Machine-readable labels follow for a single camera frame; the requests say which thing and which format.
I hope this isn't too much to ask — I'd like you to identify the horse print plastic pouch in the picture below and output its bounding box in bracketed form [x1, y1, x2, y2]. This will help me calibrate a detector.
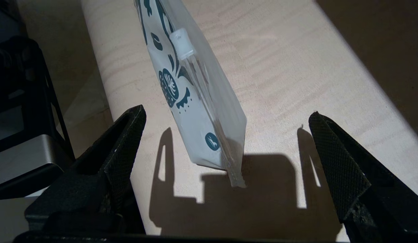
[134, 0, 247, 188]

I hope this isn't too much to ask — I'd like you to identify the beige wooden shelf unit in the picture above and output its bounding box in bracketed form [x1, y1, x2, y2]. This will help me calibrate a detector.
[81, 0, 418, 243]

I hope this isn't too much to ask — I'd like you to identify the grey black robot base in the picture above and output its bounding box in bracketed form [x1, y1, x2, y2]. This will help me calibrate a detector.
[0, 34, 76, 199]

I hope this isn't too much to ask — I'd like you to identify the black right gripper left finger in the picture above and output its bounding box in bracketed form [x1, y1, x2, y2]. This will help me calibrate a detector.
[25, 105, 147, 235]

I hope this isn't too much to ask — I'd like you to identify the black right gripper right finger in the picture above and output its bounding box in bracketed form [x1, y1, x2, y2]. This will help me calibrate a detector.
[309, 111, 418, 243]

